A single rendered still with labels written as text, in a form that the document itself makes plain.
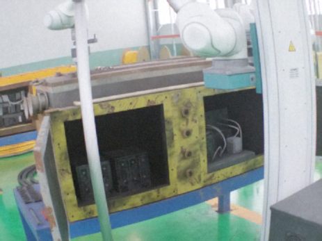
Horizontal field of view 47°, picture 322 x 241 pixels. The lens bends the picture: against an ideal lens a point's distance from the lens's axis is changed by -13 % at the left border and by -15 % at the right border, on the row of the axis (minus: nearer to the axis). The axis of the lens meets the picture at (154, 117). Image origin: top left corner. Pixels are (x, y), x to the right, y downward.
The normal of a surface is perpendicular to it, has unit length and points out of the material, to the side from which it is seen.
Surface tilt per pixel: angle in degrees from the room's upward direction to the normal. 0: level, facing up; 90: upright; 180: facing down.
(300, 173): 90
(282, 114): 90
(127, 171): 90
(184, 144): 90
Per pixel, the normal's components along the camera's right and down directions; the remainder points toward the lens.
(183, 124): 0.48, 0.12
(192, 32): -0.45, 0.30
